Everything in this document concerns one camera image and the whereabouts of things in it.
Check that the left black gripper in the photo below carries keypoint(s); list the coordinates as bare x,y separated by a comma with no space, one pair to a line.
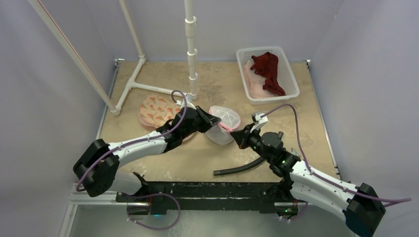
206,125

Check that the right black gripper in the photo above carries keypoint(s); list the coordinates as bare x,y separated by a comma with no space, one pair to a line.
247,137

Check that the white mesh laundry bag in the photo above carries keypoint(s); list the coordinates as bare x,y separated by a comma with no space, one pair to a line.
230,121

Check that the floral mesh laundry bag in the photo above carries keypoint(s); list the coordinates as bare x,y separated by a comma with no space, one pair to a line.
156,110

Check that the dark red bra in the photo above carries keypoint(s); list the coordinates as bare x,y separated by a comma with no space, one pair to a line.
266,65

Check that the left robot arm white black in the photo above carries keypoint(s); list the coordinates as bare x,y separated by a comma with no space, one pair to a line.
98,168

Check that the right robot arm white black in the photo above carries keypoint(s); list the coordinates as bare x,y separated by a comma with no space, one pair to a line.
357,206

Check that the pink bra in basket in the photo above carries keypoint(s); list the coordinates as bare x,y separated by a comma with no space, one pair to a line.
255,83

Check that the white plastic basket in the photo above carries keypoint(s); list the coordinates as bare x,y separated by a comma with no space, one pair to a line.
286,78

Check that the white pvc pipe rack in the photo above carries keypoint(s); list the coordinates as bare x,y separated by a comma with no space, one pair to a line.
190,31

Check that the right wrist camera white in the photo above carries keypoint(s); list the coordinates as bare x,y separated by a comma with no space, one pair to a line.
259,120

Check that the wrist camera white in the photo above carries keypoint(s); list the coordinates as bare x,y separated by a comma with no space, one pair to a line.
189,99
259,120

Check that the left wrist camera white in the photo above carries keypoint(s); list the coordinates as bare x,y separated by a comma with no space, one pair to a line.
189,99

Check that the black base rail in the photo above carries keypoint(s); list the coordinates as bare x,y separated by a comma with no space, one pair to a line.
263,197

